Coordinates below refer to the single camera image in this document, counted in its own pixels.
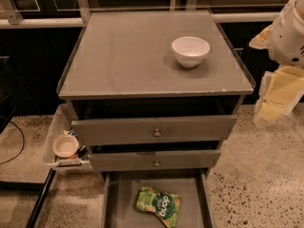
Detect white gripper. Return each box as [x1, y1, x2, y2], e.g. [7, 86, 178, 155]
[249, 0, 304, 122]

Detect green rice chip bag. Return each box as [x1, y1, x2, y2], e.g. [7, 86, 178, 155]
[136, 186, 181, 228]

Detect grey top drawer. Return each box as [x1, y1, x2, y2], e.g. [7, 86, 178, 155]
[72, 115, 237, 145]

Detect grey drawer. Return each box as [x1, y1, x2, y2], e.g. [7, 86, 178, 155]
[89, 150, 221, 172]
[72, 115, 237, 145]
[101, 169, 216, 228]

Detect grey middle drawer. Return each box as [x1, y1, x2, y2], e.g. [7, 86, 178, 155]
[89, 150, 221, 172]

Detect grey drawer cabinet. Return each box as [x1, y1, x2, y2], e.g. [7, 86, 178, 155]
[56, 10, 257, 228]

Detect brass top drawer knob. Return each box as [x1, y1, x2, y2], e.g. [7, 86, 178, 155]
[153, 129, 162, 138]

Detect brass drawer knob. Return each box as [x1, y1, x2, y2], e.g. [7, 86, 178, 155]
[153, 129, 162, 138]
[154, 160, 160, 167]

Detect brass middle drawer knob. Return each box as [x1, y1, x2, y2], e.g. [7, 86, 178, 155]
[154, 160, 160, 167]

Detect grey bottom drawer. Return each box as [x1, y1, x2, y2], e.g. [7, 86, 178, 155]
[101, 169, 216, 228]

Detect white ceramic bowl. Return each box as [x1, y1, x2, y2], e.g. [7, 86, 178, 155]
[171, 36, 210, 68]

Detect small beige bowl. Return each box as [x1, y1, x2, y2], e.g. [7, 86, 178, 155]
[52, 134, 79, 158]

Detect white metal rail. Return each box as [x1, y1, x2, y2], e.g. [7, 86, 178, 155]
[0, 12, 278, 29]

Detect black cable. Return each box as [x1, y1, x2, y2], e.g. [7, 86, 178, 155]
[0, 115, 26, 165]

